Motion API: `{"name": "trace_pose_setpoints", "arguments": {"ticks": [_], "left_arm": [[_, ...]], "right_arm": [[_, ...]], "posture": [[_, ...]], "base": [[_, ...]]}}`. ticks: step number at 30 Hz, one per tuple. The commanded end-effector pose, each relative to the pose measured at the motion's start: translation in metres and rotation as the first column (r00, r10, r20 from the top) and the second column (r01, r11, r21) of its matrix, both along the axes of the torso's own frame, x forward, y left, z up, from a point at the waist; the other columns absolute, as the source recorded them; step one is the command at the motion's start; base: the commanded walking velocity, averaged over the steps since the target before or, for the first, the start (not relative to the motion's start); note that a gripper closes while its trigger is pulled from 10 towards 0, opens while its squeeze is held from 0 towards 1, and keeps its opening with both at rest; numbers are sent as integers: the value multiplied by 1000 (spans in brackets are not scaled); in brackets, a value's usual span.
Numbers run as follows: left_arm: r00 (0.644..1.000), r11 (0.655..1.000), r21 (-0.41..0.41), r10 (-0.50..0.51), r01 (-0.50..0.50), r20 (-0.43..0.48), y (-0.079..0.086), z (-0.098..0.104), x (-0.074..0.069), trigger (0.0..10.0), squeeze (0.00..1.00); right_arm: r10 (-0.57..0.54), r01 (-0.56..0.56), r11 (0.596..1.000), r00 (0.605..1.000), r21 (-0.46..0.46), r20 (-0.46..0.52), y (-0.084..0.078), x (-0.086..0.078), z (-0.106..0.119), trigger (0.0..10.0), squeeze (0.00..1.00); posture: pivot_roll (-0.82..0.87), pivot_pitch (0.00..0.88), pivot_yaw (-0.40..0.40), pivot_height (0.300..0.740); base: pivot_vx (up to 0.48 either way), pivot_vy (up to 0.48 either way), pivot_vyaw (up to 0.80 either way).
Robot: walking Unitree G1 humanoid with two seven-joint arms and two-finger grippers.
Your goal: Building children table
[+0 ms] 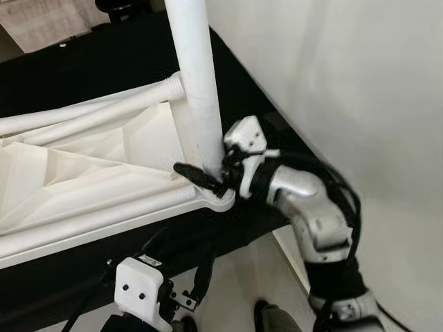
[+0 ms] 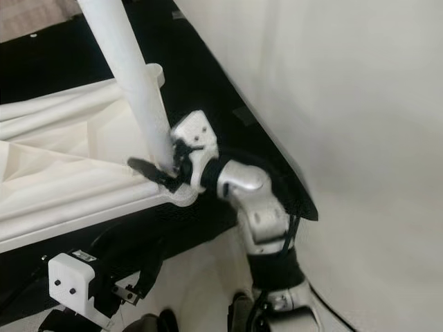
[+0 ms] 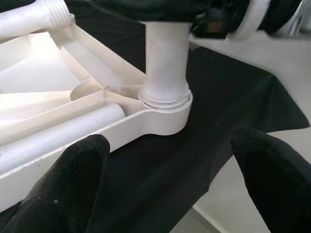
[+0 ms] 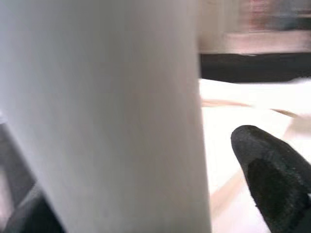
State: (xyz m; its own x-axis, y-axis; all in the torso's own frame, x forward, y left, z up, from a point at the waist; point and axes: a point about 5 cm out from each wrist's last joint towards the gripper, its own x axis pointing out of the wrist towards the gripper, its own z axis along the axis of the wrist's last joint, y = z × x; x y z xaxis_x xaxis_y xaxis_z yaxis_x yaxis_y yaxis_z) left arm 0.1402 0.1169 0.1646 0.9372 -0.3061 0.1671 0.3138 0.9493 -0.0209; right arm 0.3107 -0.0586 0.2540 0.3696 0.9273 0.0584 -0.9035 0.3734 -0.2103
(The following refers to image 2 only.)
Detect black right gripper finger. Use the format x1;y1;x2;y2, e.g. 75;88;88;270
127;158;177;191

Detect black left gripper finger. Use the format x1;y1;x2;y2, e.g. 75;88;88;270
87;225;118;253
138;242;163;298

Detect robot left leg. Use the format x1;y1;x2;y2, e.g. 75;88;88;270
138;311;177;332

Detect robot leg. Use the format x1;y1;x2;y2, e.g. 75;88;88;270
138;311;177;332
228;290;257;332

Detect white plastic table top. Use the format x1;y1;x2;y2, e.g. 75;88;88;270
0;64;198;253

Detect robot right leg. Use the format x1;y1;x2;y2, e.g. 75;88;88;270
228;290;257;332

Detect white floor towel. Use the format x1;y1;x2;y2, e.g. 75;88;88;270
0;0;84;42

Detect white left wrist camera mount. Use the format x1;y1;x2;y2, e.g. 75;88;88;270
47;252;98;322

